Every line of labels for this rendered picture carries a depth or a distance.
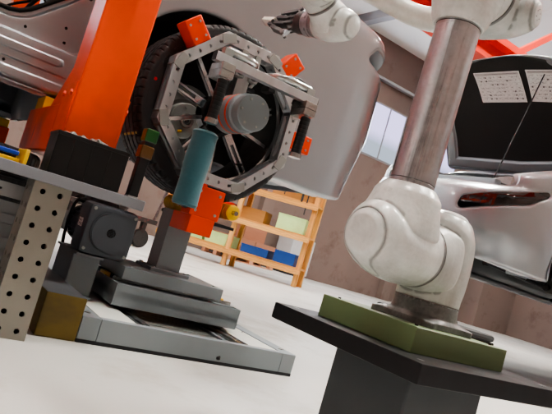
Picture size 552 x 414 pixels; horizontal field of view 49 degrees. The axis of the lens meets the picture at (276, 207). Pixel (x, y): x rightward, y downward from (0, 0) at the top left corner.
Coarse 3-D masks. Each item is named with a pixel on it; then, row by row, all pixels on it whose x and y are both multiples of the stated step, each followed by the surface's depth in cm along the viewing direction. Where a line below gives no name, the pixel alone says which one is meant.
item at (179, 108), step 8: (192, 88) 267; (176, 96) 264; (192, 96) 268; (176, 104) 263; (184, 104) 261; (192, 104) 268; (176, 112) 259; (184, 112) 261; (192, 112) 263; (176, 128) 260; (184, 128) 262; (192, 128) 264; (184, 136) 262
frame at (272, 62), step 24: (192, 48) 209; (216, 48) 214; (240, 48) 219; (168, 72) 210; (168, 96) 206; (288, 96) 231; (168, 120) 206; (288, 120) 232; (168, 144) 208; (288, 144) 233; (264, 168) 229; (240, 192) 224
